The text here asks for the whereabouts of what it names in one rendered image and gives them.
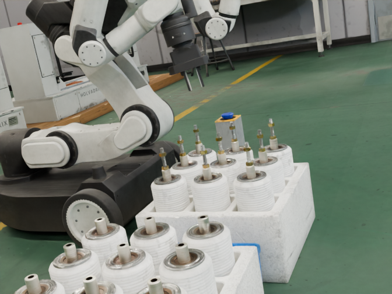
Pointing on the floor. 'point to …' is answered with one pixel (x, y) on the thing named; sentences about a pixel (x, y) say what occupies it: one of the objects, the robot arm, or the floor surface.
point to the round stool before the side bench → (213, 55)
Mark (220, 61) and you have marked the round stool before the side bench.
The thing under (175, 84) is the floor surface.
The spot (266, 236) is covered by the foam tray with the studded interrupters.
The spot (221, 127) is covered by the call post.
